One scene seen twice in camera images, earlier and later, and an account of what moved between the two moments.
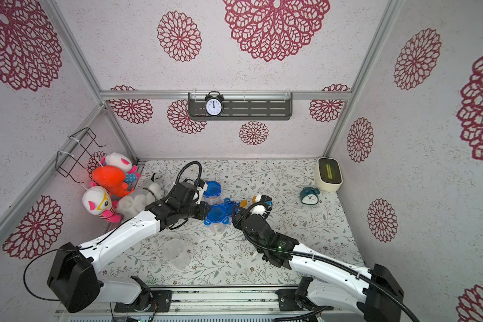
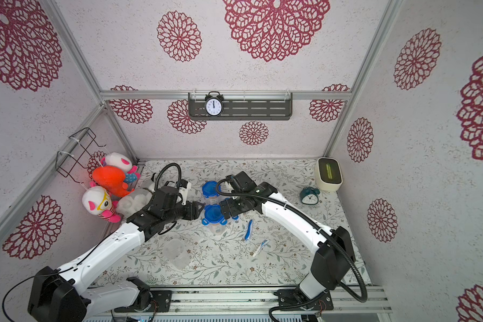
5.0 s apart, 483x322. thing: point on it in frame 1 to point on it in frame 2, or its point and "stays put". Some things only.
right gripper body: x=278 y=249 to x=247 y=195
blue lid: x=213 y=188 stays put
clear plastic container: x=218 y=229 stays put
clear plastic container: x=217 y=200 stays put
